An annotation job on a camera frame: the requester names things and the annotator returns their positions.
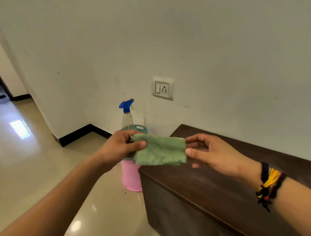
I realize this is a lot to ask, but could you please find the green cleaning cloth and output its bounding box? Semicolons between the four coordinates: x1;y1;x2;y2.
131;134;187;166

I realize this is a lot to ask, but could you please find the person's right hand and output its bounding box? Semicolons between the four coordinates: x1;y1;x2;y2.
185;133;253;177

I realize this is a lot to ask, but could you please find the black and yellow thread wristband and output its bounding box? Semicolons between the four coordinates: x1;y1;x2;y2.
256;162;287;213

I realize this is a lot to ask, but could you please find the person's right forearm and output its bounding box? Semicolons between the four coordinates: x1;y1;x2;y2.
239;159;311;236

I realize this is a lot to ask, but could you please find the person's left forearm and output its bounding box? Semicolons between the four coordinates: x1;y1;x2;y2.
0;152;110;236

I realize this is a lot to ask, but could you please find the dark wooden cabinet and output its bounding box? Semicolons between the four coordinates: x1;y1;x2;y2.
138;124;311;236

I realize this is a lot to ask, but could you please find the blue-topped spray bottle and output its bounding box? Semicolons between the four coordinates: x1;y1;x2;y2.
119;98;135;129

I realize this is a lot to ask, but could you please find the person's left hand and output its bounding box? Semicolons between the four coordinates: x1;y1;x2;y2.
97;130;147;173

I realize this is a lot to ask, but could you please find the white wall socket with switch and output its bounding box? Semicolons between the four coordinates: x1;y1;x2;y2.
152;77;174;101

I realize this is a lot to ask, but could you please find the pink bin with teal rim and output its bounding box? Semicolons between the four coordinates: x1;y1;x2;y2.
120;124;148;192

